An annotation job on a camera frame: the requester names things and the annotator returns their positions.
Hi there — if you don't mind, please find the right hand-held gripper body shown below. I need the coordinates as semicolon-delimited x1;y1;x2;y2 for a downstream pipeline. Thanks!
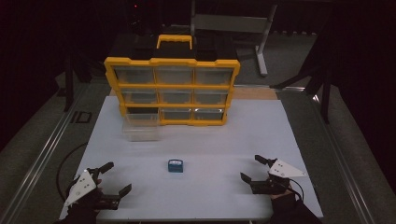
249;158;308;196

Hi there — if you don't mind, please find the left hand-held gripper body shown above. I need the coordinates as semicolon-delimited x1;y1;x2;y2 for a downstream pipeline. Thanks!
64;167;121;211

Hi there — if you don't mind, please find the clear plastic storage drawer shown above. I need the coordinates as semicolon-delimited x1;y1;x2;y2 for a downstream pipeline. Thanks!
121;113;162;143

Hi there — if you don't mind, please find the small blue box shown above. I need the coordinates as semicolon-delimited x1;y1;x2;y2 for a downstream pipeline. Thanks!
167;159;185;174

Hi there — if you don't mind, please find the person's left hand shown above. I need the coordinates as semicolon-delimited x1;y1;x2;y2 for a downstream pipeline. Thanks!
65;177;104;217

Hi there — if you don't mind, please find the person's right hand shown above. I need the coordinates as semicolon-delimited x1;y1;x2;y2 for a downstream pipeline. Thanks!
270;186;297;205

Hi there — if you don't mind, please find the dark metal stand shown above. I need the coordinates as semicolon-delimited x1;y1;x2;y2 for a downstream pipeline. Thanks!
63;46;77;113
270;18;333;125

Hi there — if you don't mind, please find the yellow black drawer cabinet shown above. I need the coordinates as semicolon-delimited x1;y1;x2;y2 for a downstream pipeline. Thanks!
104;34;242;127

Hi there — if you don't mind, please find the set of clear drawers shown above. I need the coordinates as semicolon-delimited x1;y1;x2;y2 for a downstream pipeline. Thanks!
113;65;234;122

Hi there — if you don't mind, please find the dark device with red light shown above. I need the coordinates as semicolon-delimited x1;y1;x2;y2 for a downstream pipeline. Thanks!
124;0;163;35

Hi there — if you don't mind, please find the thin black cable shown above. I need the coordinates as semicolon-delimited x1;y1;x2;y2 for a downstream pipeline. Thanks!
289;177;305;201

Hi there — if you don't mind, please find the aluminium floor rail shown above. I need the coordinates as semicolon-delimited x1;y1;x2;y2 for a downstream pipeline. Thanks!
311;92;376;224
0;83;89;224

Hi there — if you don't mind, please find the grey metal table frame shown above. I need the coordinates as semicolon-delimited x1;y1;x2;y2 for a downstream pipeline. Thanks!
189;0;279;77

